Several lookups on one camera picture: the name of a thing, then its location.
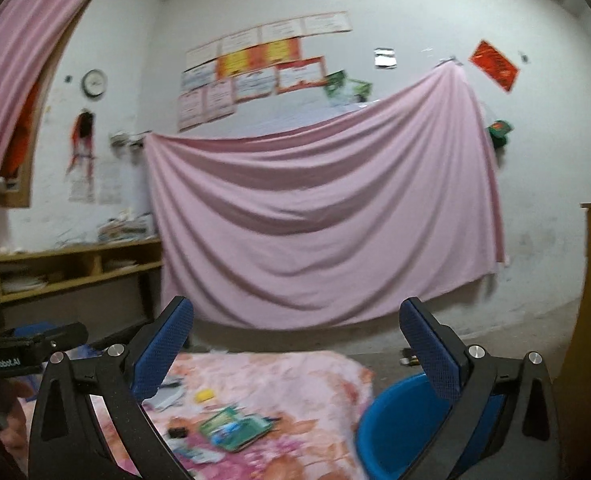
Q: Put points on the group of wall certificates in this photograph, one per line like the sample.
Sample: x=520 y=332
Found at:
x=255 y=70

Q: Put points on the green hanging ornament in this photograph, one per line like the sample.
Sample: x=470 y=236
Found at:
x=498 y=134

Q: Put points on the silver foil wall sticker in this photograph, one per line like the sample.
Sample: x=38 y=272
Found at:
x=385 y=58

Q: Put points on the small black object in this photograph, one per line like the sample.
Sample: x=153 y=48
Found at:
x=178 y=431

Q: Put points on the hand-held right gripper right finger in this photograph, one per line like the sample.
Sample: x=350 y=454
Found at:
x=430 y=355

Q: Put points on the green printed wall picture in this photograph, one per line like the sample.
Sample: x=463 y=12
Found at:
x=348 y=89

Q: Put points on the metal wall rack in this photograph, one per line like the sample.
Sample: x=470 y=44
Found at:
x=128 y=141

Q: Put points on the pink curtain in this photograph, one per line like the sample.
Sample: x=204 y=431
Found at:
x=15 y=60

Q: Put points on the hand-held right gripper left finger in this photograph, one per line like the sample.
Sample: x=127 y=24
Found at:
x=165 y=350

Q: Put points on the red diamond paper poster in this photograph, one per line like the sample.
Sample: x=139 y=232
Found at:
x=494 y=66

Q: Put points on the floral printed blanket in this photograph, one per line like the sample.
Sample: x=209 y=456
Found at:
x=300 y=390

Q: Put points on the round wall clock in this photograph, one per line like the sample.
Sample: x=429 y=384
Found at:
x=95 y=83

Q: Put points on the red knot wall ornament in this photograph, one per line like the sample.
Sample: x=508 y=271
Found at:
x=82 y=140

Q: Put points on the green printed packet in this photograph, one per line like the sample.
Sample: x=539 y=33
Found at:
x=235 y=430

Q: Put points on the small yellow item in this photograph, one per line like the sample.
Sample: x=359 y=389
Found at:
x=205 y=395

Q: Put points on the person's left hand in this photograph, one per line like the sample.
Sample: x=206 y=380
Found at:
x=17 y=415

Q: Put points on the orange cloth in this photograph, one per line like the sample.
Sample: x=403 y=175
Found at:
x=22 y=135

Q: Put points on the wooden window frame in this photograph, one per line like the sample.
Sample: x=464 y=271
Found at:
x=25 y=195

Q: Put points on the pink hanging sheet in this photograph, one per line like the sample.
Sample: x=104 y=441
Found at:
x=300 y=210

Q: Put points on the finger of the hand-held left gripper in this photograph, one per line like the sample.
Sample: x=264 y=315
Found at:
x=60 y=335

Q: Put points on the wooden shelf unit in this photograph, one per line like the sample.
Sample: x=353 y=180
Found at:
x=75 y=252

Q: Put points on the white paper wall calendar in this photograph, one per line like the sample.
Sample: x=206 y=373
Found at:
x=107 y=180

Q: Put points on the blue plastic bucket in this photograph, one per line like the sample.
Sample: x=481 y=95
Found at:
x=400 y=425

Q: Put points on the grey paper scrap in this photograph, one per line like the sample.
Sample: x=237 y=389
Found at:
x=168 y=396

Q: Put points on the stack of papers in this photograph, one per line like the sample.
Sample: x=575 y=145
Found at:
x=125 y=229

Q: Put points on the white crumpled wrapper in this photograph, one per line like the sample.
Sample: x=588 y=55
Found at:
x=200 y=454

